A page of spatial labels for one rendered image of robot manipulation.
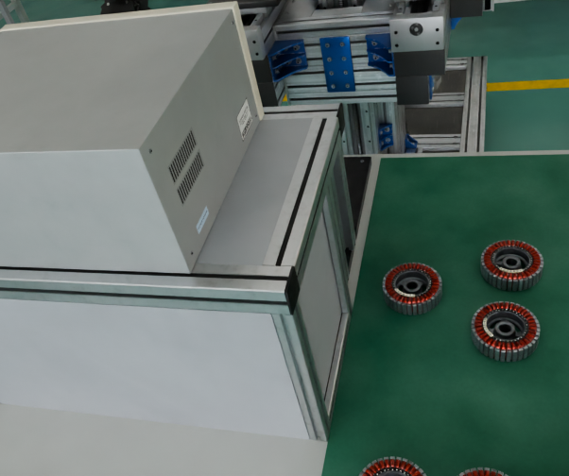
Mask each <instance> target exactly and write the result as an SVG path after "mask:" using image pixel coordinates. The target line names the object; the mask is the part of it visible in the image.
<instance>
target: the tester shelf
mask: <svg viewBox="0 0 569 476"><path fill-rule="evenodd" d="M263 110H264V114H265V115H264V116H263V119H262V120H261V121H260V122H259V124H258V126H257V128H256V130H255V132H254V134H253V136H252V138H251V141H250V144H249V146H248V148H247V151H246V153H245V155H244V157H243V159H242V161H241V163H240V165H239V167H238V169H237V172H236V174H235V176H234V178H233V182H232V184H231V186H230V188H229V191H228V193H227V194H226V196H225V198H224V201H223V203H222V205H221V207H220V209H219V212H218V214H217V216H216V219H215V222H214V224H213V225H212V227H211V229H210V232H209V234H208V236H207V238H206V241H205V243H204V245H203V247H202V249H201V252H200V253H199V255H198V258H197V261H196V263H195V265H194V267H193V269H192V272H191V273H190V274H186V273H162V272H136V271H111V270H87V269H61V268H37V267H12V266H0V298H15V299H31V300H48V301H65V302H82V303H98V304H115V305H132V306H149V307H165V308H183V309H200V310H217V311H233V312H250V313H267V314H284V315H293V314H294V310H295V307H296V303H297V299H298V296H299V292H300V290H301V285H302V279H303V275H304V272H305V268H306V265H307V262H308V258H309V254H310V251H311V247H312V244H313V241H314V237H315V233H316V230H317V226H318V223H319V217H320V214H321V210H322V206H323V203H324V199H325V196H326V193H327V189H328V185H329V182H330V178H331V175H332V172H333V168H334V164H335V161H336V154H337V151H338V148H339V145H340V141H341V138H342V134H343V130H344V128H345V120H344V113H343V107H342V103H340V104H321V105H301V106H281V107H263Z"/></svg>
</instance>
